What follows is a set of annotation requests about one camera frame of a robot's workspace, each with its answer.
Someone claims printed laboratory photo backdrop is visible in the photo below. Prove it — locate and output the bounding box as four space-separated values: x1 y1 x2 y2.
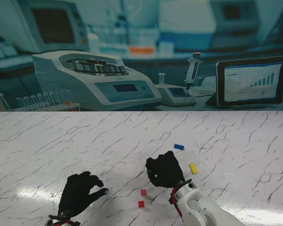
0 0 283 113

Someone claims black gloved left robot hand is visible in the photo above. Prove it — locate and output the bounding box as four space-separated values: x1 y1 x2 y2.
58 171 109 216

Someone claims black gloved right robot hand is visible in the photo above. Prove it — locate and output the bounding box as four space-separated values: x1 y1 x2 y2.
145 150 186 188

